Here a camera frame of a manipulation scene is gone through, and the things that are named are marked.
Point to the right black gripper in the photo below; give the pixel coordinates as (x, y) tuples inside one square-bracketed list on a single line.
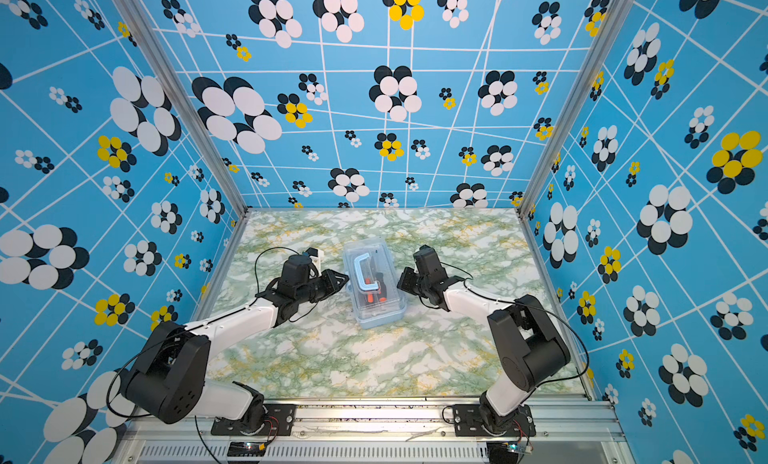
[(405, 280)]

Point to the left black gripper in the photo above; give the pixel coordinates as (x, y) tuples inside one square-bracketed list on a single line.
[(329, 275)]

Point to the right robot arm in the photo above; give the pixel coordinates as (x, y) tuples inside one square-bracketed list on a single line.
[(529, 347)]

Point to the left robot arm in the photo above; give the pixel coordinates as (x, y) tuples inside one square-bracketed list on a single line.
[(168, 377)]

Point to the right green circuit board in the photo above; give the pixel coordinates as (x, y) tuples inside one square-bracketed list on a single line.
[(505, 453)]

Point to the green circuit board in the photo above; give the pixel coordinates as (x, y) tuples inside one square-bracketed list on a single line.
[(505, 453), (246, 449)]

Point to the left green circuit board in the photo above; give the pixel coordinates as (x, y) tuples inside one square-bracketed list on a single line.
[(246, 449)]

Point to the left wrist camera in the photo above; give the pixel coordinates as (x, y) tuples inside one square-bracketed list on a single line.
[(316, 256)]

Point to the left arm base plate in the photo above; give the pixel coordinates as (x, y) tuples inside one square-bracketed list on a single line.
[(273, 419)]

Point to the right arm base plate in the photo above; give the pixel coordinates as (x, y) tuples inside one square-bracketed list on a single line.
[(476, 420)]

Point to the aluminium front rail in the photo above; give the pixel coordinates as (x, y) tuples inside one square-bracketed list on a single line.
[(392, 430)]

